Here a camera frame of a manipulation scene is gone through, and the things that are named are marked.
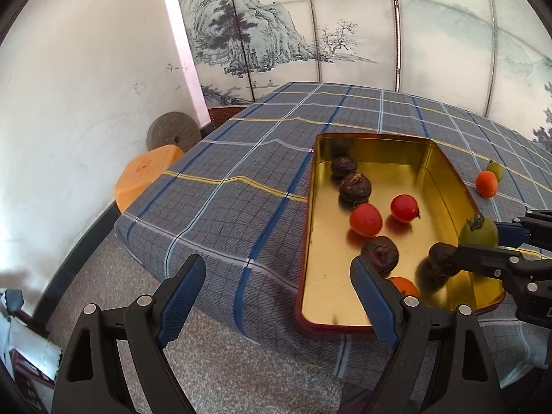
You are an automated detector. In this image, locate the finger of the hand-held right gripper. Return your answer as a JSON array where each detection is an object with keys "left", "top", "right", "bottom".
[
  {"left": 493, "top": 209, "right": 552, "bottom": 247},
  {"left": 453, "top": 243, "right": 552, "bottom": 289}
]

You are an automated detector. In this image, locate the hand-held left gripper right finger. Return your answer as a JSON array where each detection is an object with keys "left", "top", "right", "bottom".
[{"left": 349, "top": 256, "right": 503, "bottom": 414}]

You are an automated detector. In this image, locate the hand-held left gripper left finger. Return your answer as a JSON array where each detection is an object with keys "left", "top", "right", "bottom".
[{"left": 52, "top": 254, "right": 207, "bottom": 414}]

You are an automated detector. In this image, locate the orange tomato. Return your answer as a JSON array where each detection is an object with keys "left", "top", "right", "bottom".
[
  {"left": 387, "top": 277, "right": 420, "bottom": 298},
  {"left": 475, "top": 171, "right": 499, "bottom": 199}
]

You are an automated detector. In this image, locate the golden metal tin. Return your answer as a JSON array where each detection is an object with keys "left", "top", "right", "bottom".
[{"left": 295, "top": 132, "right": 506, "bottom": 335}]

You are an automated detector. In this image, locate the red tomato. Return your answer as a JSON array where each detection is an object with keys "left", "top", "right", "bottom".
[
  {"left": 390, "top": 194, "right": 421, "bottom": 224},
  {"left": 349, "top": 204, "right": 384, "bottom": 238}
]

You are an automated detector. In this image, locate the large dark brown water chestnut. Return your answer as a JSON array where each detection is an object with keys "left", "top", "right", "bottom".
[{"left": 338, "top": 172, "right": 372, "bottom": 205}]

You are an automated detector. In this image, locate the grey plaid tablecloth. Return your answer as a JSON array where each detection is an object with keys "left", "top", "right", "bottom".
[{"left": 114, "top": 81, "right": 552, "bottom": 393}]

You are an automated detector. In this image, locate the orange plastic stool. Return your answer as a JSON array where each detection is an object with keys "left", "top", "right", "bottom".
[{"left": 114, "top": 145, "right": 185, "bottom": 213}]

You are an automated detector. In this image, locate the white paper bag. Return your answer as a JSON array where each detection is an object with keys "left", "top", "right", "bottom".
[{"left": 0, "top": 306, "right": 63, "bottom": 380}]

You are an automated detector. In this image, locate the dark red box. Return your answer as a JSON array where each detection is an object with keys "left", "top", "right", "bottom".
[{"left": 11, "top": 347, "right": 55, "bottom": 412}]

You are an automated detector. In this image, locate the round grey millstone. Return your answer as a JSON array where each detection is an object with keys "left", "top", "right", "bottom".
[{"left": 147, "top": 112, "right": 201, "bottom": 152}]

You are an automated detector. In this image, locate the reddish brown woven chair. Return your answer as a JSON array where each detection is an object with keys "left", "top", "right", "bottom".
[{"left": 207, "top": 104, "right": 251, "bottom": 132}]

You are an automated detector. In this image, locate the landscape painted folding screen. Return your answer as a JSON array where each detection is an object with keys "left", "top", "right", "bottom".
[{"left": 172, "top": 0, "right": 552, "bottom": 152}]

